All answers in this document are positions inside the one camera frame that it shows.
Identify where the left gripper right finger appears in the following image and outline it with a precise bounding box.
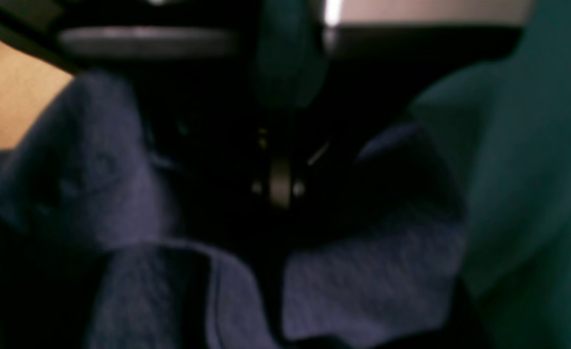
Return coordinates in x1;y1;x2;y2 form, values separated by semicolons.
285;23;523;228

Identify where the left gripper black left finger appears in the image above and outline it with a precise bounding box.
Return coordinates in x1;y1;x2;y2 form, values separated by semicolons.
58;0;282;233

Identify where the blue-grey heathered T-shirt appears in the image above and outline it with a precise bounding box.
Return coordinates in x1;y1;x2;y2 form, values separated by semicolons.
0;71;487;349

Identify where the teal table cloth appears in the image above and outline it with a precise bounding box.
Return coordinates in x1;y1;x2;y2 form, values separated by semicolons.
254;0;571;349

